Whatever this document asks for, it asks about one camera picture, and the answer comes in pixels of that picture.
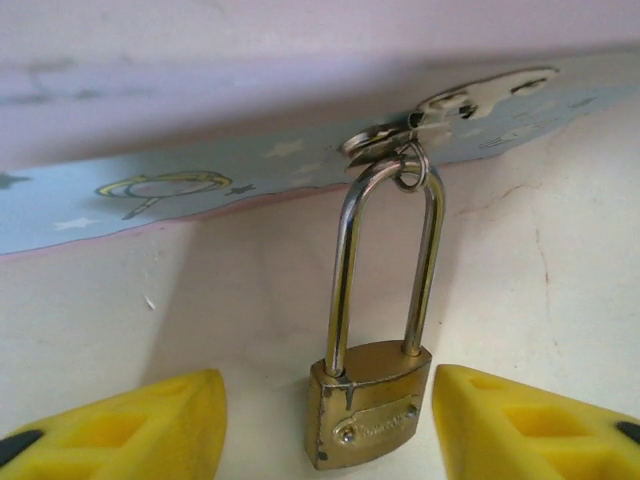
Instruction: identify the brass padlock with long shackle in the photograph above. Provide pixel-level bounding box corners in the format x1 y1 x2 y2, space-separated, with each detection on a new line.
305 157 447 472

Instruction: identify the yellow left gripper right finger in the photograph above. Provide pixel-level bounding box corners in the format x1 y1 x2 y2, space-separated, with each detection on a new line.
434 363 640 480

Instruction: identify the light blue cartoon tin box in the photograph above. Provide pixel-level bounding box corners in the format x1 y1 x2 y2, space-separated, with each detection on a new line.
0 47 640 257

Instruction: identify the silver key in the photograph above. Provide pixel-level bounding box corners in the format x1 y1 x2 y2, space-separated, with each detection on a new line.
409 66 560 129
339 122 419 170

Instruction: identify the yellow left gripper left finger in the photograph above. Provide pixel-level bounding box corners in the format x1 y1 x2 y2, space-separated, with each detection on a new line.
0 368 229 480

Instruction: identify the small metal key ring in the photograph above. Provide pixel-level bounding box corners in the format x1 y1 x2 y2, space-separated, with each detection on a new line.
391 141 430 194

